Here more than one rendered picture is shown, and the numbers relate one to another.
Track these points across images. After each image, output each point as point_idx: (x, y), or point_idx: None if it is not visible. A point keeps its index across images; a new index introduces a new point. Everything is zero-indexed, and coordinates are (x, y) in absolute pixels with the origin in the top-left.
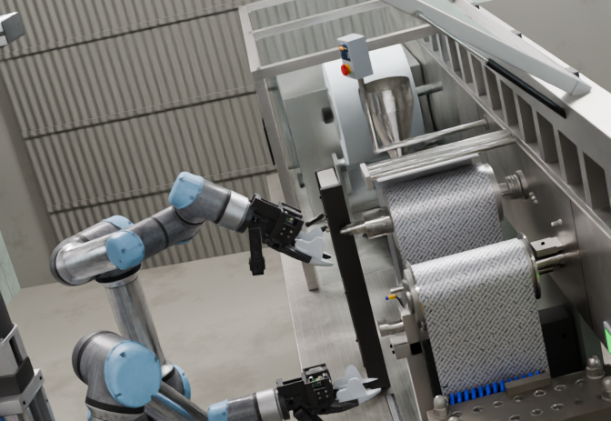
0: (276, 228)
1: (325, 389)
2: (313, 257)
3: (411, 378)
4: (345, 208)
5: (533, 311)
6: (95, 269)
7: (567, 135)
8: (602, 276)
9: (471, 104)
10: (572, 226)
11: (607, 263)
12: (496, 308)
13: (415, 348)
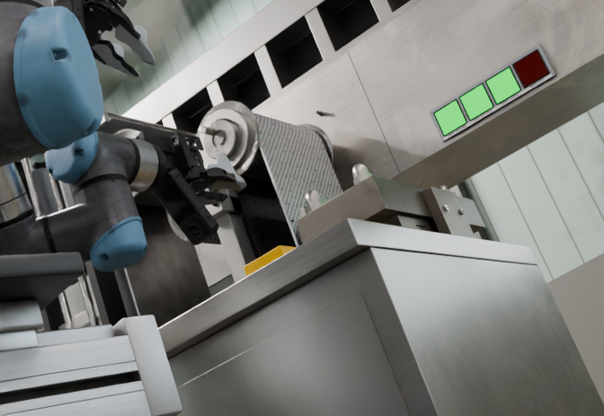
0: None
1: (194, 156)
2: (141, 36)
3: (236, 243)
4: None
5: (333, 175)
6: None
7: None
8: (421, 59)
9: None
10: (350, 83)
11: (432, 25)
12: (307, 158)
13: (235, 203)
